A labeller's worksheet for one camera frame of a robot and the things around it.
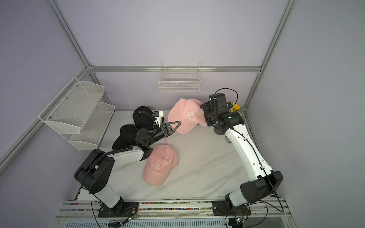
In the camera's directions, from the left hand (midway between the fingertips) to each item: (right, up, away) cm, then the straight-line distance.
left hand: (180, 124), depth 73 cm
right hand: (+12, +7, +3) cm, 14 cm away
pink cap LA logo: (-12, -22, +9) cm, 27 cm away
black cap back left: (-29, +4, +32) cm, 44 cm away
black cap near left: (-38, -9, +24) cm, 46 cm away
